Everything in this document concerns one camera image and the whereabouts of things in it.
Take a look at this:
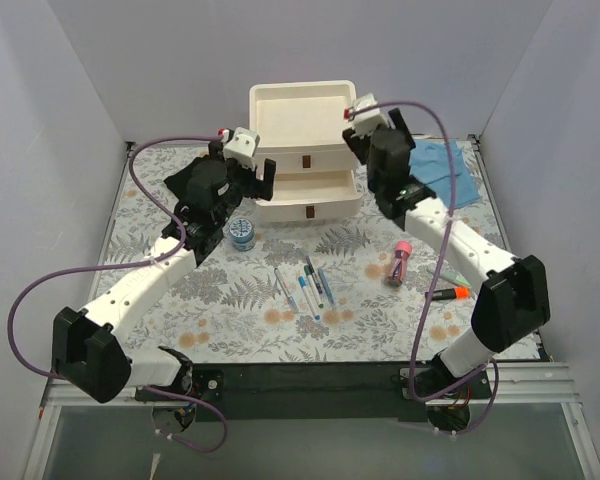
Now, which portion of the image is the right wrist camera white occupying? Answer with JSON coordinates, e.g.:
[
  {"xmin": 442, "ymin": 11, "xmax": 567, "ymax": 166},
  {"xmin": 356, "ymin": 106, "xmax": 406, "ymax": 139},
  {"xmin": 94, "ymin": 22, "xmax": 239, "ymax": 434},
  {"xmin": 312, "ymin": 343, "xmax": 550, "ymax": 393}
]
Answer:
[{"xmin": 344, "ymin": 93, "xmax": 389, "ymax": 138}]

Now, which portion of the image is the black orange highlighter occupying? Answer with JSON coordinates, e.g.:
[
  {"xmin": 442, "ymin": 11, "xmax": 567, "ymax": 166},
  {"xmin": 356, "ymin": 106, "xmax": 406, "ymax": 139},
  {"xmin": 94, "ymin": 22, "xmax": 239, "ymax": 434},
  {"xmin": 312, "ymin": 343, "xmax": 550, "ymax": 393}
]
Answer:
[{"xmin": 430, "ymin": 287, "xmax": 471, "ymax": 301}]

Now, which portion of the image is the black folded cloth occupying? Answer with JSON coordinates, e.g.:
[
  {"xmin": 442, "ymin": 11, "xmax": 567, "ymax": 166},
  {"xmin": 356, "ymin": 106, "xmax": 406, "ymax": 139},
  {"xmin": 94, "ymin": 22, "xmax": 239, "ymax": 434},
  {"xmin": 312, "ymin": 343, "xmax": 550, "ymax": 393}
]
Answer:
[{"xmin": 163, "ymin": 157, "xmax": 203, "ymax": 201}]

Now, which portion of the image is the white marker blue cap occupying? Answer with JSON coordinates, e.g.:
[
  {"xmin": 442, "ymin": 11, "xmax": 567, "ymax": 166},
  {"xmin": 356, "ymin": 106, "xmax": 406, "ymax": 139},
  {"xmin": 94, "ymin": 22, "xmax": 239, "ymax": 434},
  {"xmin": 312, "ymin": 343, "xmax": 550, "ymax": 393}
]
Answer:
[{"xmin": 298, "ymin": 276, "xmax": 320, "ymax": 320}]

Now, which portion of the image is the blue round tin jar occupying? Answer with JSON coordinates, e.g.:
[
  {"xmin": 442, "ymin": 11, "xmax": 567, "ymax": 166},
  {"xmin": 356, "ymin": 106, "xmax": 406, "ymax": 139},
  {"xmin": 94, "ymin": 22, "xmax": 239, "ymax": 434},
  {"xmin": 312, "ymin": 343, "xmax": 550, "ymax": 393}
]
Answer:
[{"xmin": 228, "ymin": 218, "xmax": 255, "ymax": 252}]

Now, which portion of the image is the pink-capped tube of pencils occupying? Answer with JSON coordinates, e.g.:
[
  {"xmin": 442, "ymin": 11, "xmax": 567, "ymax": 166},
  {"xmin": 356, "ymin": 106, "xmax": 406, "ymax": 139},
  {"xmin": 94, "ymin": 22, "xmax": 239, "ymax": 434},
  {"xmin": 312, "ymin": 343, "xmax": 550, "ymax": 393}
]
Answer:
[{"xmin": 385, "ymin": 241, "xmax": 412, "ymax": 287}]

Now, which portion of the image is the blue folded cloth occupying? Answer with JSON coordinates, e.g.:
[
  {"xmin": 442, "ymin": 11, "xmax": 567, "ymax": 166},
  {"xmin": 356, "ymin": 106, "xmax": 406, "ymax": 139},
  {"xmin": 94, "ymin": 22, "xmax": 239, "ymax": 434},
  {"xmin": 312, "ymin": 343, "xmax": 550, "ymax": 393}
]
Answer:
[{"xmin": 410, "ymin": 140, "xmax": 480, "ymax": 208}]

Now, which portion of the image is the light blue pen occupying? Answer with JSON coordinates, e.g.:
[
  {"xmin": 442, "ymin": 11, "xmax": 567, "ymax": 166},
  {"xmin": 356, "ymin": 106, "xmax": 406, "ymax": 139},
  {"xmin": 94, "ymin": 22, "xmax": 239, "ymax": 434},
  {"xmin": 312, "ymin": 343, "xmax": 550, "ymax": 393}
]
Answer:
[{"xmin": 317, "ymin": 267, "xmax": 336, "ymax": 309}]

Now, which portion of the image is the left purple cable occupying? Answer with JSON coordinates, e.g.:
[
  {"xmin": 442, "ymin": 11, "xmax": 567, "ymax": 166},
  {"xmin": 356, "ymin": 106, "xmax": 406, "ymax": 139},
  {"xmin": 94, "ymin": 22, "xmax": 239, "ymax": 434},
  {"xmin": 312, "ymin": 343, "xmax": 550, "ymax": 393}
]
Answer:
[{"xmin": 7, "ymin": 129, "xmax": 229, "ymax": 454}]

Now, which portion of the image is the floral patterned table mat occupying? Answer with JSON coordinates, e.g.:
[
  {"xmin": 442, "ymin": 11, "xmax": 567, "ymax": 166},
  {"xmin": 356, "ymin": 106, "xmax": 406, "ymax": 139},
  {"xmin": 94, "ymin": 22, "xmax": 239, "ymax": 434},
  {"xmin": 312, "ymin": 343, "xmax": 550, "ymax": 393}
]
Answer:
[{"xmin": 77, "ymin": 140, "xmax": 539, "ymax": 365}]

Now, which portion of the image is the cream three-drawer organizer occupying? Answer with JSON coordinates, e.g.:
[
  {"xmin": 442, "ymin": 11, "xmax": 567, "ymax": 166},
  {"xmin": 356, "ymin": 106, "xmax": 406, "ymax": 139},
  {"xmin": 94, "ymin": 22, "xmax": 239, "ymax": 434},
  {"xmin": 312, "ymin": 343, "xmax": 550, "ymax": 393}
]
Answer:
[{"xmin": 249, "ymin": 80, "xmax": 363, "ymax": 223}]

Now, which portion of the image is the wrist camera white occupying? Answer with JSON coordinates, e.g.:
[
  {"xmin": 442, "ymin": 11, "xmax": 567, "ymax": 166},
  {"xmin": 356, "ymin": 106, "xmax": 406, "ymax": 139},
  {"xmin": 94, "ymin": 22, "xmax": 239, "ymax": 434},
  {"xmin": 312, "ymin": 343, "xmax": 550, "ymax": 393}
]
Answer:
[
  {"xmin": 218, "ymin": 127, "xmax": 260, "ymax": 171},
  {"xmin": 344, "ymin": 93, "xmax": 389, "ymax": 138}
]

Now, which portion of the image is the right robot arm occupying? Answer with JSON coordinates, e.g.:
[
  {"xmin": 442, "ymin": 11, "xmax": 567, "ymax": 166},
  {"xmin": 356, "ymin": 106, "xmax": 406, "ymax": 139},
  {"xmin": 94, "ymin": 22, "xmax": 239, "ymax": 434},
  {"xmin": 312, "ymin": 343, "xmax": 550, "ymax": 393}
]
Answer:
[{"xmin": 342, "ymin": 102, "xmax": 551, "ymax": 402}]

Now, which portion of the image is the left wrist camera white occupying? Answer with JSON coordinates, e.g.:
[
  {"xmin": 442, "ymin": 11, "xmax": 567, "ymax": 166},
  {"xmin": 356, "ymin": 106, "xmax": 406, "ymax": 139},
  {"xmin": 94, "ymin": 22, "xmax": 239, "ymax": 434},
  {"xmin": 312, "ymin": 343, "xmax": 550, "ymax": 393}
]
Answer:
[{"xmin": 218, "ymin": 127, "xmax": 260, "ymax": 171}]

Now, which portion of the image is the aluminium rail frame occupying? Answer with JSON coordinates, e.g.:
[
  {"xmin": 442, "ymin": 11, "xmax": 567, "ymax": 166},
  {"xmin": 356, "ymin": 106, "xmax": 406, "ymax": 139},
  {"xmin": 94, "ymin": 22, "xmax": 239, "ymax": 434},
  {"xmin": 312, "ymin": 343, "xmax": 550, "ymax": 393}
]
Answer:
[{"xmin": 21, "ymin": 134, "xmax": 600, "ymax": 480}]

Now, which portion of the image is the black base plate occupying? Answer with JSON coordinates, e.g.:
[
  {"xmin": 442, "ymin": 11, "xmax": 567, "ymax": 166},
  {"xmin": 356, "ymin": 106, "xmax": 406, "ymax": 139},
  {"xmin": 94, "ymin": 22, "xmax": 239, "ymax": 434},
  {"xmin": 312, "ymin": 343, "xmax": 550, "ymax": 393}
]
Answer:
[{"xmin": 134, "ymin": 360, "xmax": 492, "ymax": 424}]

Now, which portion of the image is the green highlighter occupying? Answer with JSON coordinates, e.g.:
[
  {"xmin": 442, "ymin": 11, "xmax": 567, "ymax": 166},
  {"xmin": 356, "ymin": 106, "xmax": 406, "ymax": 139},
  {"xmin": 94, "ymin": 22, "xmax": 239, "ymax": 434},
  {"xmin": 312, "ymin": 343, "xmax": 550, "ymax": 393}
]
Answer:
[{"xmin": 439, "ymin": 269, "xmax": 470, "ymax": 288}]

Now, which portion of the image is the purple clear pen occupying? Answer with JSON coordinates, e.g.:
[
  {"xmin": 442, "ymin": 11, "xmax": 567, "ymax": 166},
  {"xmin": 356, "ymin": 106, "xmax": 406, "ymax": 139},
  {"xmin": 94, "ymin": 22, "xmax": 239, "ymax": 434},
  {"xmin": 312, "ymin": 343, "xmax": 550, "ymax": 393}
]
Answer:
[{"xmin": 305, "ymin": 255, "xmax": 324, "ymax": 295}]

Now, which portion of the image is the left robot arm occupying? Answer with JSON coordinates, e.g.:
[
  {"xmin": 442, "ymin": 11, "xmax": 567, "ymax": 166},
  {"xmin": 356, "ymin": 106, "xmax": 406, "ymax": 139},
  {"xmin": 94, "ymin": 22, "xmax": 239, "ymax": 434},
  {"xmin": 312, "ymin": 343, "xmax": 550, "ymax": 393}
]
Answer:
[{"xmin": 52, "ymin": 154, "xmax": 276, "ymax": 403}]

